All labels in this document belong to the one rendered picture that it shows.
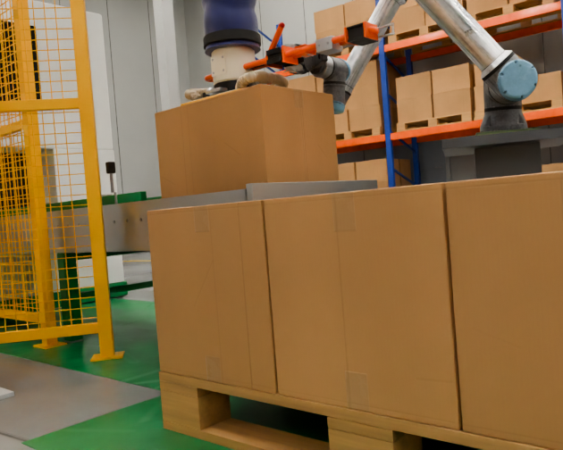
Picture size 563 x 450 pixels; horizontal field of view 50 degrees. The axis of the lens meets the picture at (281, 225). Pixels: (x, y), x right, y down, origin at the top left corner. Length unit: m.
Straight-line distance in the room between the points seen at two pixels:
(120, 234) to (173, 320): 1.02
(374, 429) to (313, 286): 0.28
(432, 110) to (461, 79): 0.62
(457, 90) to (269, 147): 7.69
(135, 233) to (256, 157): 0.59
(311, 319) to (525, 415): 0.42
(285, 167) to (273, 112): 0.19
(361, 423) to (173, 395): 0.55
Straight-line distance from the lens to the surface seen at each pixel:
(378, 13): 2.68
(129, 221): 2.41
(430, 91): 9.80
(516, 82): 2.52
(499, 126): 2.67
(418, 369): 1.07
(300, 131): 2.21
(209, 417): 1.52
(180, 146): 2.40
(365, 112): 10.26
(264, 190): 1.92
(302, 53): 2.21
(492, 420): 1.03
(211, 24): 2.45
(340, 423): 1.20
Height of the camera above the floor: 0.52
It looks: 1 degrees down
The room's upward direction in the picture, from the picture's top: 4 degrees counter-clockwise
